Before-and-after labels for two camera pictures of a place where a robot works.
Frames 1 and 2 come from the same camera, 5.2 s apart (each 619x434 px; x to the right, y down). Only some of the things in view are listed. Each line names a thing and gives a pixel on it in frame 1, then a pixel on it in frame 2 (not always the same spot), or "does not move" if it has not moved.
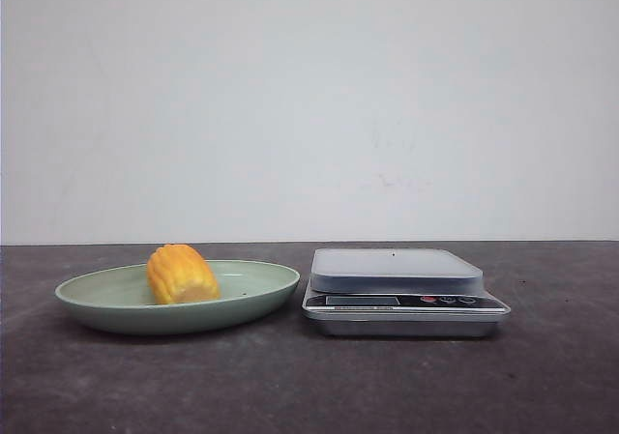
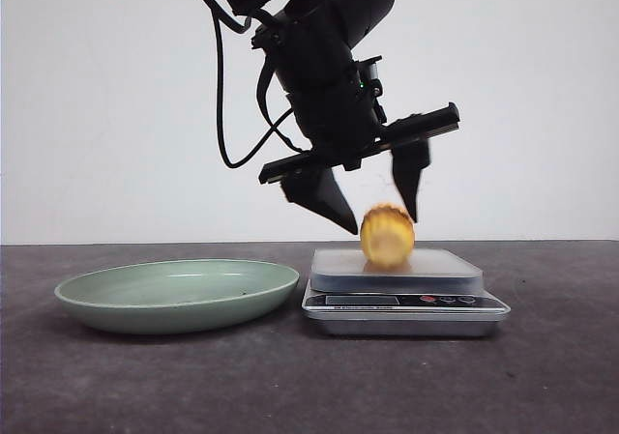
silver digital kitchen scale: x=398 y=293 does not move
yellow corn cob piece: x=178 y=274 -> x=387 y=236
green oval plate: x=178 y=291 does not move
